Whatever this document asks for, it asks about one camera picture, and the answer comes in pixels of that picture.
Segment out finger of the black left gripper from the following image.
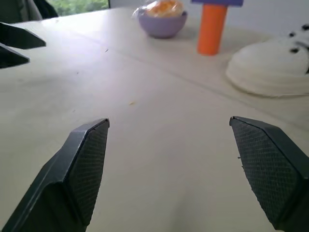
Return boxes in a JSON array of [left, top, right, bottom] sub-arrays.
[[0, 43, 31, 70], [0, 22, 47, 50]]

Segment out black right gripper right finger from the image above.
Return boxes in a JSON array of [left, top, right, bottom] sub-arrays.
[[229, 116, 309, 232]]

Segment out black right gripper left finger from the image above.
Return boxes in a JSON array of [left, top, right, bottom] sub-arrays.
[[0, 118, 110, 232]]

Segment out dark grey chair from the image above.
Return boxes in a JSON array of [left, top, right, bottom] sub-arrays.
[[0, 0, 59, 24]]

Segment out window with green foliage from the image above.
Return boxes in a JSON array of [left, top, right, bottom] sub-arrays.
[[47, 0, 110, 17]]

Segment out white sneaker with black eyelets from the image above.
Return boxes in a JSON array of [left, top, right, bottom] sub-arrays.
[[225, 18, 309, 98]]

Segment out lilac plastic bowl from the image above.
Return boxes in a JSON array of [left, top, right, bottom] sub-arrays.
[[138, 11, 188, 39]]

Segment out plastic-wrapped orange bread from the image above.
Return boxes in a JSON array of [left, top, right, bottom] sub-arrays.
[[131, 0, 185, 18]]

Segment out orange cylinder block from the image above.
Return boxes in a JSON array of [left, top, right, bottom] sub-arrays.
[[196, 4, 229, 57]]

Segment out purple flat block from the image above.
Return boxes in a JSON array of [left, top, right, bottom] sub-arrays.
[[190, 0, 245, 8]]

